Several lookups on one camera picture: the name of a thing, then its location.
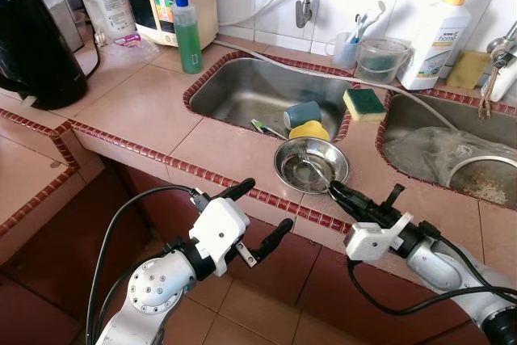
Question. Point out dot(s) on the green dish soap bottle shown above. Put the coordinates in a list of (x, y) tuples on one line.
[(188, 42)]

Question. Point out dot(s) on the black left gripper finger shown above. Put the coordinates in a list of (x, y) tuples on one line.
[(236, 190), (277, 234)]

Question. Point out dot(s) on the large white plastic bottle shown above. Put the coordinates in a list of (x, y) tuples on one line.
[(105, 2)]

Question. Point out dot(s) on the blue and white toothbrush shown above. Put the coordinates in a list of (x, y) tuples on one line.
[(359, 26)]

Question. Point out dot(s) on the black electric kettle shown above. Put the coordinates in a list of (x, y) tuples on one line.
[(36, 46)]

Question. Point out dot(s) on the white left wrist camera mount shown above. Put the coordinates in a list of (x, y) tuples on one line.
[(218, 232)]

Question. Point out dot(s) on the clear toothbrush cup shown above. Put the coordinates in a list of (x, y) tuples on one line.
[(346, 52)]

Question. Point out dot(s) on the steel strainer bowl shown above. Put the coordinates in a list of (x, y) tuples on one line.
[(489, 183)]

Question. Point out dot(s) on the flat yellow sponge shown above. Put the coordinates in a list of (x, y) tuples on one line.
[(468, 70)]

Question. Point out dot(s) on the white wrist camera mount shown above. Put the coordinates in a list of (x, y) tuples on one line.
[(218, 232), (371, 240)]

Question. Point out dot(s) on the blue mug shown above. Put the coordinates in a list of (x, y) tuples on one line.
[(303, 115)]

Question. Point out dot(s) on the white detergent bottle yellow cap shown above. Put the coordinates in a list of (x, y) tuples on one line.
[(432, 54)]

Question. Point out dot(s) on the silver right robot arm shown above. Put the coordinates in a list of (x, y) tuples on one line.
[(452, 268)]

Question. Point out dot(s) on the grey box appliance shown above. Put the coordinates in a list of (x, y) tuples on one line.
[(65, 6)]

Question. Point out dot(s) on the clear packet with pink label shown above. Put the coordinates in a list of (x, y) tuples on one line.
[(125, 48)]

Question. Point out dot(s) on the yellow plastic cup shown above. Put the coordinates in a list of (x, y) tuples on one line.
[(308, 131)]

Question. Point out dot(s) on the clear plastic bag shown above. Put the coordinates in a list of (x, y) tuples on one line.
[(420, 151)]

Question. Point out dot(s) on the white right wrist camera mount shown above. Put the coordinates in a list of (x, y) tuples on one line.
[(371, 240)]

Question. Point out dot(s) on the brown base cabinet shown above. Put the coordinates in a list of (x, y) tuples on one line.
[(315, 272)]

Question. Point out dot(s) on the steel sink basin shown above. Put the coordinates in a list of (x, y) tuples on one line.
[(242, 94), (420, 115)]

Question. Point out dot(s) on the green and yellow sponge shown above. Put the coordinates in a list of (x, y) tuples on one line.
[(365, 104)]

